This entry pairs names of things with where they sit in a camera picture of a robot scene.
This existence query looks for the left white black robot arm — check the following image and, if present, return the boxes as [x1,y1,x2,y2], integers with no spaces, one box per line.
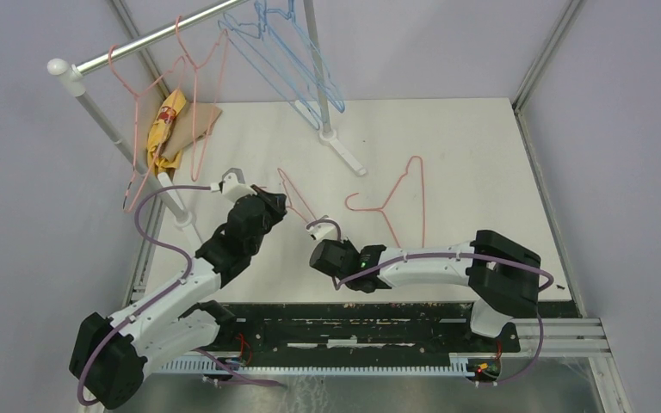
[69,185,287,409]

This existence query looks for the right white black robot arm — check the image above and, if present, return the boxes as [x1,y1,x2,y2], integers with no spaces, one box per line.
[309,230,553,351]

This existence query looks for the yellow patterned cloth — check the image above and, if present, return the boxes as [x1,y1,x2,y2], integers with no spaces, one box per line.
[146,89,187,176]

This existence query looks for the beige cloth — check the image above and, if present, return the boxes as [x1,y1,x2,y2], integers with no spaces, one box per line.
[161,102,223,160]

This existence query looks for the silver horizontal rack rod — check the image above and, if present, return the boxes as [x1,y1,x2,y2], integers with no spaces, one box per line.
[75,0,248,76]

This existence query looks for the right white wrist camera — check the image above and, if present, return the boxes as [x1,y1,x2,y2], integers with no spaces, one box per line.
[306,217,343,241]

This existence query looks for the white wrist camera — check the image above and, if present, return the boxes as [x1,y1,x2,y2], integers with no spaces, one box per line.
[210,168,256,202]
[306,217,343,241]

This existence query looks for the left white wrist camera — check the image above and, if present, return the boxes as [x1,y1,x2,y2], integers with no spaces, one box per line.
[210,168,256,202]

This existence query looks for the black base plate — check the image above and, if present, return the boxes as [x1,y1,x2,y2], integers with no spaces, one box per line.
[204,303,521,367]

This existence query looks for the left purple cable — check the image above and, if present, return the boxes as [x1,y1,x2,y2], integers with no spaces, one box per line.
[76,184,218,407]

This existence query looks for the purple cable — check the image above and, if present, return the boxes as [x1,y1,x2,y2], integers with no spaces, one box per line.
[306,219,555,386]
[76,184,218,407]

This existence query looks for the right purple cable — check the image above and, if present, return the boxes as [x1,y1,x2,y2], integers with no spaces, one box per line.
[306,219,555,386]

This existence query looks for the rear white rack post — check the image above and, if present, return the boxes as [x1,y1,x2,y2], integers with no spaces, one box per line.
[303,0,335,143]

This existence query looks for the white rack post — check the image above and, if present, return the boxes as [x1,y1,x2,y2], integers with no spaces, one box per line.
[303,0,335,143]
[46,59,195,228]

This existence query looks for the white toothed cable duct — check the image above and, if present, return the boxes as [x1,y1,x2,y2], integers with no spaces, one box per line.
[157,354,474,379]

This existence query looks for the left white rack post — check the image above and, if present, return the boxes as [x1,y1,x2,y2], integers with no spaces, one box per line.
[46,59,195,228]

